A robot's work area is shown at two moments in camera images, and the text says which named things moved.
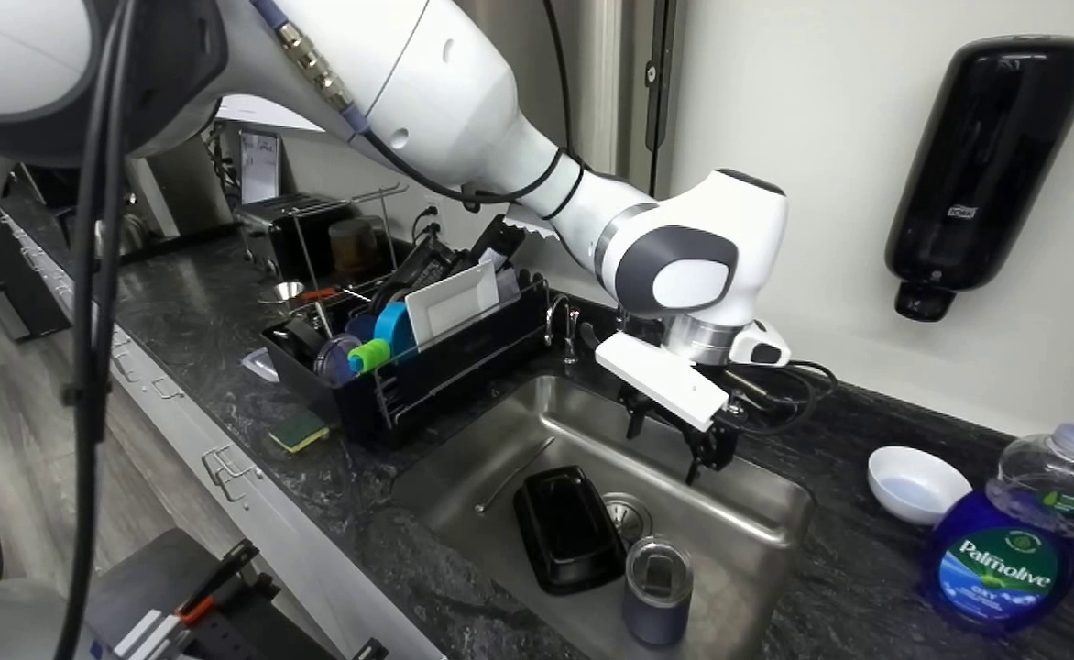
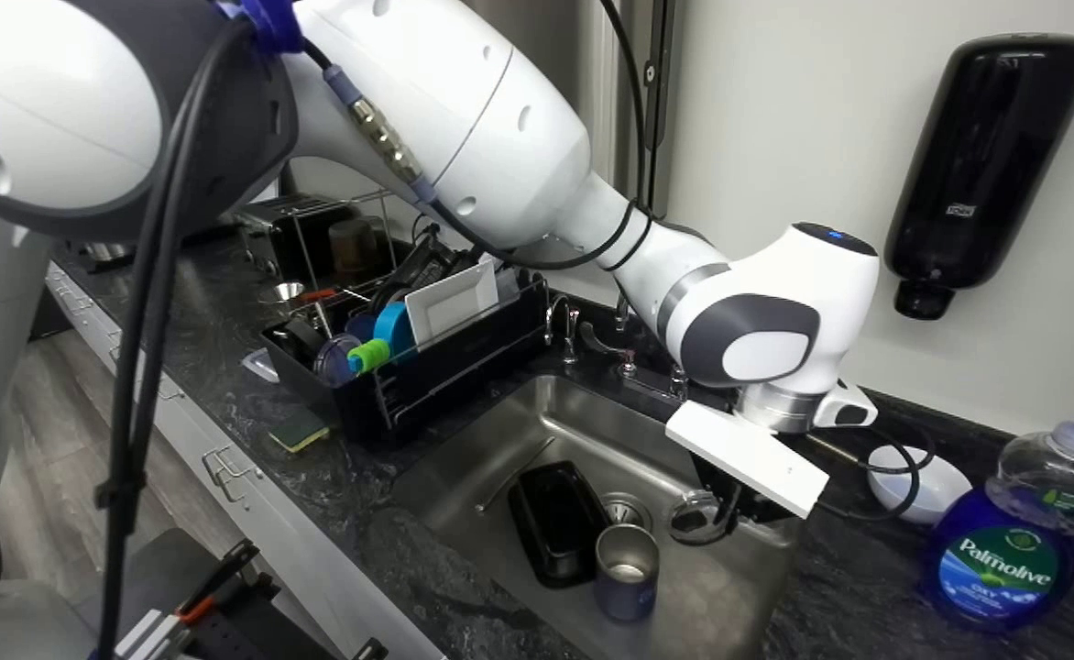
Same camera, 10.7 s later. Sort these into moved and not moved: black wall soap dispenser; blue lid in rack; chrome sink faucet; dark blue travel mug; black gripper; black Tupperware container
Moved: black gripper; dark blue travel mug
Not moved: blue lid in rack; black Tupperware container; chrome sink faucet; black wall soap dispenser
